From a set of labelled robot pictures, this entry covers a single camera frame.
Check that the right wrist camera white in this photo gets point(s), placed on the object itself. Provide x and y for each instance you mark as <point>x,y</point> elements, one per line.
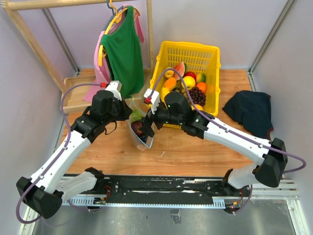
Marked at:
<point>152,98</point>

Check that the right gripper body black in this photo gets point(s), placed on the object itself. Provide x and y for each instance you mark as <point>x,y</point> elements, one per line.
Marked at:
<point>161,116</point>

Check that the green red mango toy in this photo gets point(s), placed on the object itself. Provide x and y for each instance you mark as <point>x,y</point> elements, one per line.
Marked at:
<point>200,78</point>

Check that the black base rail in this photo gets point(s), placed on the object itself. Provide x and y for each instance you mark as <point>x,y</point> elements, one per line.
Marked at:
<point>160,192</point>

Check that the clear zip top bag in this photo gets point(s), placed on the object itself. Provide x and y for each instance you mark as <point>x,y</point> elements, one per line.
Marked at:
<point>141,141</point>

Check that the green cabbage toy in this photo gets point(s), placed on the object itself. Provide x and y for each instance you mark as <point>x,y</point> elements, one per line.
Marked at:
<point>136,115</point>

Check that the pink shirt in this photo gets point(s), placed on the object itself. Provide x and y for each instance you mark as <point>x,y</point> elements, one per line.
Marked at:
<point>102,72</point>

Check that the yellow plastic basket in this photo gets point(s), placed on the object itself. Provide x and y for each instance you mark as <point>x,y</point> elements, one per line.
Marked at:
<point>198,61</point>

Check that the yellow apple toy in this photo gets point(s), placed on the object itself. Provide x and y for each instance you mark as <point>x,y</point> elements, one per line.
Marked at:
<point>189,82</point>

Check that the orange mango toy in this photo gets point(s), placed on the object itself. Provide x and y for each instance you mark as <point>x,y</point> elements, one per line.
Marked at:
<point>170,83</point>

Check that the red apple toy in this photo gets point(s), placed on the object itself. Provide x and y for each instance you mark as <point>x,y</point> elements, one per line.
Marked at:
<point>136,125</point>

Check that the dark navy cloth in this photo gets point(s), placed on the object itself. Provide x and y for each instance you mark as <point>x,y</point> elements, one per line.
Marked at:
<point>252,110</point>

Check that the green grape bunch toy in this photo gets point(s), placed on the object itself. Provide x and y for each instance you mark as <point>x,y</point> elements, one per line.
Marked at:
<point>180,90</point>

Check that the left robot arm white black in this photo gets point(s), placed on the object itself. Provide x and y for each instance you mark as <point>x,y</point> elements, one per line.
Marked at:
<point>44,192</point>

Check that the orange fruit toy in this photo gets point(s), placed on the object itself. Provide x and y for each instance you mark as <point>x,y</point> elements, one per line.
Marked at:
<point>202,86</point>

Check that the yellow lemon toy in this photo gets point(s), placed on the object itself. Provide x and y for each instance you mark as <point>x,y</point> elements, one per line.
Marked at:
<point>163,92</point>

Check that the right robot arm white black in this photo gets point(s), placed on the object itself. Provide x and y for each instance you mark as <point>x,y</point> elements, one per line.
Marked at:
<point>269,157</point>

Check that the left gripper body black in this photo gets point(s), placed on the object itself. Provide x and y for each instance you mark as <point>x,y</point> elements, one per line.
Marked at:
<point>119,112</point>

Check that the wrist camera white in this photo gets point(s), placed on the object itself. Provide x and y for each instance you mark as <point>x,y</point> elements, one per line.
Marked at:
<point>152,98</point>
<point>115,87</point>

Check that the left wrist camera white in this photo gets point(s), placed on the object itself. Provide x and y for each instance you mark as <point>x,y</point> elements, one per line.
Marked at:
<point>115,87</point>

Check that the green tank top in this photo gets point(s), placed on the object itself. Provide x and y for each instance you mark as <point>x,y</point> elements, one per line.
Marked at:
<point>124,55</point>

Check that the dark blue grape bunch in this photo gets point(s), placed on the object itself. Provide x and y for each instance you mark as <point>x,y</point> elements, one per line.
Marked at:
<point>144,138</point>

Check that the yellow peach toy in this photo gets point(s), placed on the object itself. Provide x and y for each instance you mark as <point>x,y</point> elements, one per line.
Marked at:
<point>169,73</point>

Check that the wooden clothes rack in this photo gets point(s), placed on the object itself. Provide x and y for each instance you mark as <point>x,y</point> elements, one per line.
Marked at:
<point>26,87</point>

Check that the watermelon slice toy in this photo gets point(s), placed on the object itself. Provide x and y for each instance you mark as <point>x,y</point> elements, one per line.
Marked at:
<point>181,68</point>

